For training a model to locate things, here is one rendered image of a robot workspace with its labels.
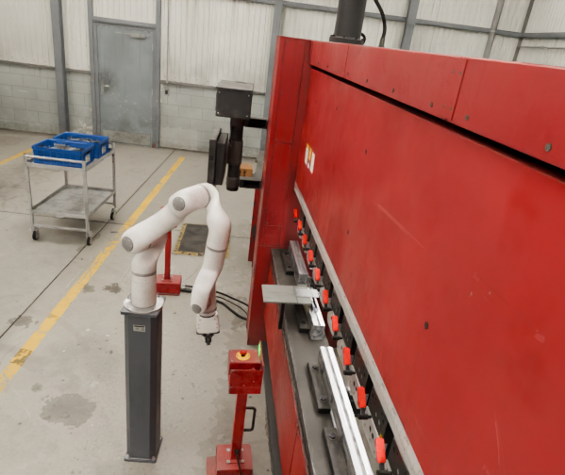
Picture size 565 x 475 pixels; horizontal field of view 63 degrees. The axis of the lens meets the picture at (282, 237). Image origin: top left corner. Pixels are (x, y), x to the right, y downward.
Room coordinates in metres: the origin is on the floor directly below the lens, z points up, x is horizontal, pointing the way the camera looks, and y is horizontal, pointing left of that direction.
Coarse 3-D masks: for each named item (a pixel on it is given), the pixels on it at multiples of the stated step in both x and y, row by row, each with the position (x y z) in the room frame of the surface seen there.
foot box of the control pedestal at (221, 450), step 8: (216, 448) 1.93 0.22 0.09; (224, 448) 1.91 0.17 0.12; (248, 448) 1.94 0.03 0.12; (208, 456) 1.94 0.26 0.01; (216, 456) 1.91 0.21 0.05; (224, 456) 1.86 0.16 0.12; (248, 456) 1.88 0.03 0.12; (208, 464) 1.89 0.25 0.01; (216, 464) 1.86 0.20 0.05; (224, 464) 1.81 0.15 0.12; (232, 464) 1.81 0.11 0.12; (240, 464) 1.82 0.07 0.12; (248, 464) 1.83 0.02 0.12; (208, 472) 1.83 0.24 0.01; (216, 472) 1.81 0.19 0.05; (224, 472) 1.77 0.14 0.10; (232, 472) 1.78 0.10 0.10; (248, 472) 1.80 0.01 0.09
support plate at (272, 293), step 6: (264, 288) 2.24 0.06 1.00; (270, 288) 2.24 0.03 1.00; (276, 288) 2.25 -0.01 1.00; (282, 288) 2.26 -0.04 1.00; (288, 288) 2.27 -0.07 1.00; (306, 288) 2.30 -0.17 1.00; (264, 294) 2.18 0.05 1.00; (270, 294) 2.18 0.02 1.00; (276, 294) 2.19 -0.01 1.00; (282, 294) 2.20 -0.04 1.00; (288, 294) 2.21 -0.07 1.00; (294, 294) 2.22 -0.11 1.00; (264, 300) 2.12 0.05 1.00; (270, 300) 2.12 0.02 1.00; (276, 300) 2.13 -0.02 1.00; (282, 300) 2.14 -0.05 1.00; (288, 300) 2.15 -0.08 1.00; (294, 300) 2.16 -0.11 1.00; (300, 300) 2.17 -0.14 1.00; (306, 300) 2.17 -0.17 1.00
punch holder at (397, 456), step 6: (396, 444) 0.92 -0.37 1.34; (390, 450) 0.94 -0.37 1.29; (396, 450) 0.91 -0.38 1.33; (390, 456) 0.94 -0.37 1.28; (396, 456) 0.90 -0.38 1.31; (402, 456) 0.88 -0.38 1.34; (390, 462) 0.93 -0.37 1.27; (396, 462) 0.90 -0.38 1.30; (402, 462) 0.87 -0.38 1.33; (390, 468) 0.92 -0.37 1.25; (396, 468) 0.89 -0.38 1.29; (402, 468) 0.86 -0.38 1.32; (396, 474) 0.88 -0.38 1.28; (402, 474) 0.86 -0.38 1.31; (408, 474) 0.83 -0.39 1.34
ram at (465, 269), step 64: (320, 128) 2.51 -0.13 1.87; (384, 128) 1.52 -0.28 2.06; (448, 128) 1.12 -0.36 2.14; (320, 192) 2.27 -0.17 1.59; (384, 192) 1.40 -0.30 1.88; (448, 192) 1.02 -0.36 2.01; (512, 192) 0.80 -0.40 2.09; (384, 256) 1.29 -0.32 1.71; (448, 256) 0.94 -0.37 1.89; (512, 256) 0.74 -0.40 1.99; (384, 320) 1.18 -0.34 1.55; (448, 320) 0.87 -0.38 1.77; (512, 320) 0.69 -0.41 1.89; (384, 384) 1.08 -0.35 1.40; (448, 384) 0.80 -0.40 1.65; (512, 384) 0.64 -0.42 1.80; (448, 448) 0.73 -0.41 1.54; (512, 448) 0.59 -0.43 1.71
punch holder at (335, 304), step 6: (336, 294) 1.68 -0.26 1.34; (336, 300) 1.66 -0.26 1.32; (330, 306) 1.72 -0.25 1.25; (336, 306) 1.65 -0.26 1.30; (330, 312) 1.70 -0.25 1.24; (336, 312) 1.64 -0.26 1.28; (342, 312) 1.59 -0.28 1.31; (330, 318) 1.68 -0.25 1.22; (342, 318) 1.59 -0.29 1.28; (330, 324) 1.67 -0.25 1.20; (330, 330) 1.65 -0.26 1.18
